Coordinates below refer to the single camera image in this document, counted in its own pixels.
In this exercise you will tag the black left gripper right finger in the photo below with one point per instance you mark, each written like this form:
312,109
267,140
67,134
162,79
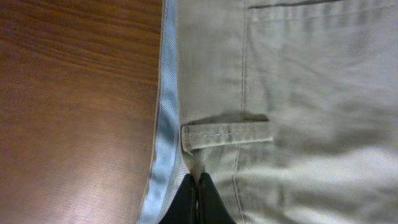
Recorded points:
210,205

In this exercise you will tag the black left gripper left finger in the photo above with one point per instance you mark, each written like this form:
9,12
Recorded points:
182,210

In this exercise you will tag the khaki green shorts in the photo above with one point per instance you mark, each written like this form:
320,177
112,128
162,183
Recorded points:
290,106

